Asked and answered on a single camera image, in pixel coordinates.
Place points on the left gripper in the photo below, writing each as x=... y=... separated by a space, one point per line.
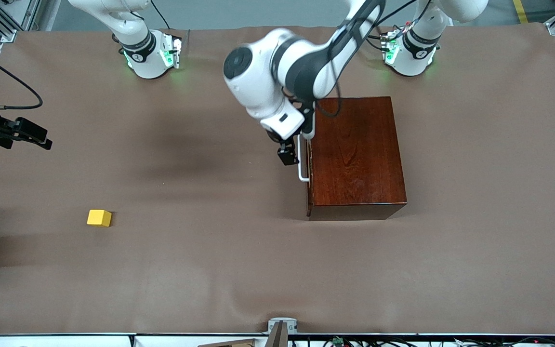
x=276 y=138

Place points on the yellow block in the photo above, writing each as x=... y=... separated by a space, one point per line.
x=98 y=218

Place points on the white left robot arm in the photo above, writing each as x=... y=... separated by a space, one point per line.
x=306 y=62

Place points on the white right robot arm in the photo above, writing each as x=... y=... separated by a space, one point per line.
x=142 y=62

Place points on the dark brown wooden cabinet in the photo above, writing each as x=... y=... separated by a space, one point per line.
x=354 y=159

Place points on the brown table cover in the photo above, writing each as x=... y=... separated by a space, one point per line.
x=210 y=270

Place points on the tan wooden board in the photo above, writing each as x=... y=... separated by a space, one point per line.
x=239 y=343

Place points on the grey camera bracket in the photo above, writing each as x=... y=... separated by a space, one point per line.
x=282 y=322

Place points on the white table edge rail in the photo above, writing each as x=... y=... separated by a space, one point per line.
x=65 y=341

